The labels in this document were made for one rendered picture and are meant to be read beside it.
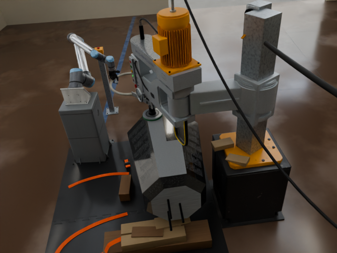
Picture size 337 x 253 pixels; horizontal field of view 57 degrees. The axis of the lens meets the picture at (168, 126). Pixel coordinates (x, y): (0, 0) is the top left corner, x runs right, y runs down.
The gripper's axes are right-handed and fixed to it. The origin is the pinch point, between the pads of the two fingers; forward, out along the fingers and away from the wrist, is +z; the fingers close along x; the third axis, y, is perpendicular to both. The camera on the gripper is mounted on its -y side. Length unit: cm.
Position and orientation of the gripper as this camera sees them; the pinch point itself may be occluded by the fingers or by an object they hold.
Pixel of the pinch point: (116, 82)
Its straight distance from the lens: 408.7
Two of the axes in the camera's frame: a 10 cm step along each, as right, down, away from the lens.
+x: 8.5, 3.0, -4.3
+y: -5.2, 5.8, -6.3
